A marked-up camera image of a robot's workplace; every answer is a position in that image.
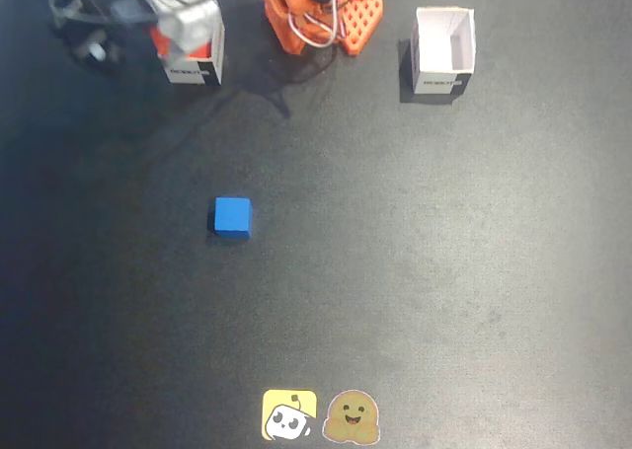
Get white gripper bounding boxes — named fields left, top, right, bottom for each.
left=121, top=0, right=221, bottom=55

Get blue cube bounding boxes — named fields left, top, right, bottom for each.
left=212, top=196, right=254, bottom=239

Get white open cardboard box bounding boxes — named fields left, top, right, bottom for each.
left=409, top=6, right=478, bottom=96
left=157, top=19, right=226, bottom=86

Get black felt mat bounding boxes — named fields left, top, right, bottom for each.
left=0, top=0, right=632, bottom=449

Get yellow robot face sticker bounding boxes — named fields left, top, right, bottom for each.
left=261, top=388, right=319, bottom=442

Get hugging face emoji sticker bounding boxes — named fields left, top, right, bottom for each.
left=321, top=388, right=382, bottom=445

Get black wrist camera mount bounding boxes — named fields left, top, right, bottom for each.
left=47, top=0, right=159, bottom=73

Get white servo cable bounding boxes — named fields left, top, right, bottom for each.
left=328, top=0, right=350, bottom=43
left=284, top=4, right=345, bottom=49

